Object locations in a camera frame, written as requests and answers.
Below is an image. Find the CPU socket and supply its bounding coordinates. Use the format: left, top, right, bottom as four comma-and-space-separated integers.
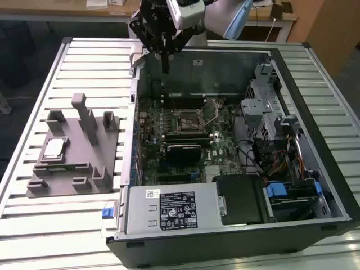
175, 109, 205, 133

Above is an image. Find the silver finned heatsink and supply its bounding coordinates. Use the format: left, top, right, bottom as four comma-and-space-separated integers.
205, 165, 223, 183

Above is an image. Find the grey parts rack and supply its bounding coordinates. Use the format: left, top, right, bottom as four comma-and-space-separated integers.
25, 92, 121, 198

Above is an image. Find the black disk bay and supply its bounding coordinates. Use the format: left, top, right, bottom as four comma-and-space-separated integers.
263, 179, 334, 223

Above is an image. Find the blue disk carrier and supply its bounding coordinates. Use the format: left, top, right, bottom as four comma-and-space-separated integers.
265, 182, 288, 200

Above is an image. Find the black power supply label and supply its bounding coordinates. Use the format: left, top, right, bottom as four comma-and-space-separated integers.
159, 191, 199, 231

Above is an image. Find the orange yellow wire bundle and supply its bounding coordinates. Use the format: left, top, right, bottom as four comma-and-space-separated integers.
264, 150, 306, 181

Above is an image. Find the wooden desk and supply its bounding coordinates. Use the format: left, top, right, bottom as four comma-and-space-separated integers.
0, 0, 299, 43

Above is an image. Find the black plastic shroud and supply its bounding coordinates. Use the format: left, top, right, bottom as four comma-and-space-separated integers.
215, 174, 275, 226

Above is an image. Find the silver power supply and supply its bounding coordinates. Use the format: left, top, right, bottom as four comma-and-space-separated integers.
123, 184, 223, 236

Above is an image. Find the green motherboard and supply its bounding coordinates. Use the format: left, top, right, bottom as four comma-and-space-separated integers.
136, 97, 254, 186

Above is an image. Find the white charging cable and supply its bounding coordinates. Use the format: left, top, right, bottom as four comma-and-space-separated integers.
266, 16, 279, 43

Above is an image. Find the black open PC case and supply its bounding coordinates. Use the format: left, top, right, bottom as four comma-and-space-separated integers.
100, 42, 360, 269

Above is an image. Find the green RAM stick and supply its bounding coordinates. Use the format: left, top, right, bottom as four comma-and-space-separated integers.
44, 164, 92, 172

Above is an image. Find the silver drive cage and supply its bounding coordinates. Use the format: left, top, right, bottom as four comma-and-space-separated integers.
240, 63, 285, 141

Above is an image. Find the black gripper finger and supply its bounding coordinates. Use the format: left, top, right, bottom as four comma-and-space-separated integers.
128, 10, 167, 74
165, 24, 198, 74

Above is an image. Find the metal socket cover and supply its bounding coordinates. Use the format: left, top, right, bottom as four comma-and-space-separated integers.
204, 97, 223, 128

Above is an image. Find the silver CPU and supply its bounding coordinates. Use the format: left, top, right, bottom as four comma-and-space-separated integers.
42, 137, 70, 161

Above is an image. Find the wooden cabinet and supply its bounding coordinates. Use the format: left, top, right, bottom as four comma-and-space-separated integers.
286, 0, 360, 78

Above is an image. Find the black graphics card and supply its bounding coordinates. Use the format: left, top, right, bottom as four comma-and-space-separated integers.
165, 143, 203, 164

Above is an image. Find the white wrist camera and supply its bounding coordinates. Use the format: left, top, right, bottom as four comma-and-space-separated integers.
166, 0, 208, 31

